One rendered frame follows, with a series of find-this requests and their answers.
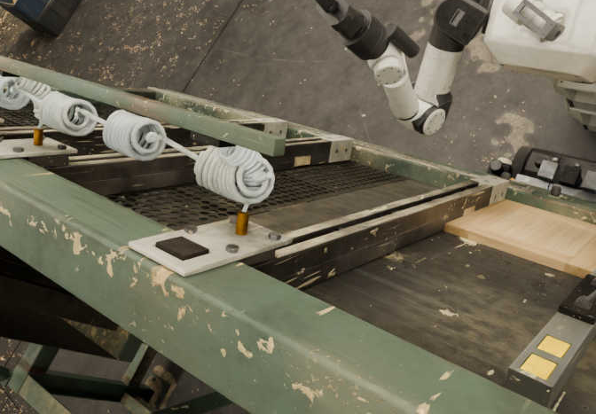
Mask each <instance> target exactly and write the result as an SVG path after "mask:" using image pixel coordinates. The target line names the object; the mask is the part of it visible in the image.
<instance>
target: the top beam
mask: <svg viewBox="0 0 596 414"><path fill-rule="evenodd" d="M173 231H174V230H171V229H170V228H168V227H166V226H164V225H162V224H159V223H157V222H155V221H153V220H151V219H149V218H147V217H145V216H143V215H140V214H138V213H136V212H134V211H132V210H130V209H128V208H126V207H123V206H121V205H119V204H117V203H115V202H113V201H111V200H110V199H107V198H104V197H102V196H100V195H98V194H96V193H95V192H93V191H90V190H88V189H85V188H83V187H81V186H80V185H78V184H75V183H73V182H71V181H69V180H66V179H65V178H63V177H61V176H58V175H56V174H54V173H52V172H50V171H48V170H46V169H44V168H41V167H39V166H37V165H36V164H34V163H31V162H29V161H27V160H24V159H22V158H10V159H1V160H0V246H2V247H3V248H5V249H6V250H7V251H9V252H10V253H12V254H14V255H15V256H17V257H18V258H20V259H21V260H22V261H24V262H25V263H27V264H28V265H30V266H31V267H33V268H34V269H36V270H38V271H39V272H41V273H42V274H44V275H45V276H46V277H48V278H49V279H51V280H52V281H53V282H55V283H56V284H58V285H60V286H61V287H63V288H64V289H66V290H67V291H69V292H70V293H71V294H73V295H74V296H76V297H77V298H79V299H80V300H82V301H84V302H85V303H87V304H88V305H90V306H91V307H93V308H94V309H95V310H97V311H98V312H100V313H101V314H102V315H104V316H106V317H107V318H109V319H110V320H112V321H113V322H115V323H116V324H118V325H119V326H120V327H122V328H123V329H125V330H126V331H128V332H130V333H131V334H133V335H134V336H136V337H137V338H139V339H140V340H142V341H143V342H144V343H146V344H147V345H148V346H150V347H151V348H153V349H155V350H156V351H158V352H159V353H161V354H162V355H164V356H166V357H167V358H168V359H169V360H171V361H172V362H174V363H176V364H177V365H179V366H180V367H182V368H183V369H185V370H186V371H188V372H190V373H191V374H192V375H193V376H194V377H196V378H197V379H199V380H201V381H202V382H204V383H205V384H207V385H208V386H210V387H212V388H213V389H215V390H216V391H217V392H218V393H220V394H222V395H223V396H225V397H226V398H228V399H229V400H231V401H232V402H234V403H236V404H237V405H238V406H240V407H241V408H242V409H243V410H245V411H247V412H248V413H250V414H559V413H557V412H555V411H553V410H550V409H548V408H546V407H544V406H542V405H540V404H538V403H536V402H533V401H531V400H530V399H528V398H525V397H523V396H521V395H519V394H516V393H515V392H513V391H511V390H509V389H506V388H504V387H502V386H500V385H498V384H496V383H494V382H492V381H489V380H487V379H485V378H483V377H481V376H479V375H477V374H475V373H473V372H471V371H468V370H466V369H464V368H462V367H460V366H458V365H456V364H455V363H451V362H449V361H447V360H445V359H443V358H441V357H440V356H438V355H434V354H432V353H430V352H428V351H426V350H425V349H423V348H420V347H418V346H415V345H413V344H411V343H410V342H408V341H406V340H403V339H401V338H399V337H397V336H395V335H393V334H391V333H389V332H386V331H384V330H382V329H380V328H378V327H376V326H374V325H372V324H369V323H367V322H366V321H364V320H361V319H359V318H357V317H355V316H352V315H351V314H349V313H347V312H345V311H342V310H340V309H338V308H336V307H334V306H332V305H330V304H328V303H326V302H323V301H321V300H319V299H317V298H315V297H313V296H311V295H309V294H307V293H304V292H302V291H300V290H298V289H296V288H294V287H292V286H290V285H287V284H285V283H283V282H281V281H279V280H277V279H276V278H274V277H270V276H268V275H266V274H264V273H262V272H261V271H259V270H257V269H254V268H251V267H249V266H247V265H246V264H244V263H242V262H239V261H235V262H230V263H226V264H224V265H222V266H219V267H216V268H213V269H208V270H205V271H202V272H200V273H197V274H192V275H190V276H187V277H183V276H181V275H179V274H177V273H176V272H175V271H173V270H171V269H168V268H166V267H165V266H163V265H161V264H159V263H158V262H155V261H154V260H152V259H150V258H148V257H146V256H144V255H142V254H141V253H139V252H137V251H135V250H133V249H131V248H129V242H130V241H134V240H138V239H141V238H148V237H151V236H156V235H160V234H163V233H168V232H173Z"/></svg>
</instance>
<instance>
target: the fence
mask: <svg viewBox="0 0 596 414"><path fill-rule="evenodd" d="M595 335H596V323H595V324H594V325H592V324H587V323H585V322H583V321H580V320H578V319H575V318H573V317H571V316H566V315H564V314H562V313H560V312H557V313H556V314H555V315H554V316H553V318H552V319H551V320H550V321H549V322H548V323H547V324H546V326H545V327H544V328H543V329H542V330H541V331H540V333H539V334H538V335H537V336H536V337H535V338H534V340H533V341H531V342H530V344H529V345H528V346H527V347H526V348H525V349H524V350H523V351H522V352H521V354H520V355H519V356H518V357H517V358H516V359H515V360H514V362H513V363H512V364H511V365H510V366H509V367H508V370H507V374H506V379H505V383H504V385H503V387H504V388H506V389H509V390H511V391H513V392H515V393H516V394H519V395H521V396H523V397H525V398H528V399H530V400H531V401H533V402H536V403H538V404H540V405H542V406H544V407H546V408H548V409H550V407H551V406H552V404H553V402H554V400H555V399H556V397H557V395H558V394H559V392H560V391H561V389H562V388H563V386H564V385H565V383H566V381H567V380H568V378H569V376H570V374H571V373H572V371H573V370H574V369H575V367H576V365H577V364H578V362H579V360H580V359H581V357H582V356H583V354H584V352H585V350H586V349H587V348H588V347H589V345H590V343H591V342H592V340H593V338H594V336H595ZM546 336H550V337H552V338H555V339H557V340H560V341H563V342H565V343H568V344H569V345H570V348H569V349H568V351H567V352H566V354H565V355H564V356H563V357H562V358H560V357H558V356H556V355H553V354H550V353H548V352H545V351H544V350H542V349H539V348H537V347H538V346H539V345H540V343H541V342H542V341H543V340H544V339H545V337H546ZM532 354H533V355H537V356H539V357H541V358H544V359H545V360H547V361H550V362H552V363H556V364H557V366H556V367H555V369H554V370H553V372H552V374H551V375H550V376H549V378H548V379H547V380H546V379H542V378H540V377H539V376H536V375H534V374H532V373H530V372H528V371H525V370H523V369H521V367H522V366H523V364H524V363H525V362H526V361H527V359H528V358H529V357H530V356H531V355H532Z"/></svg>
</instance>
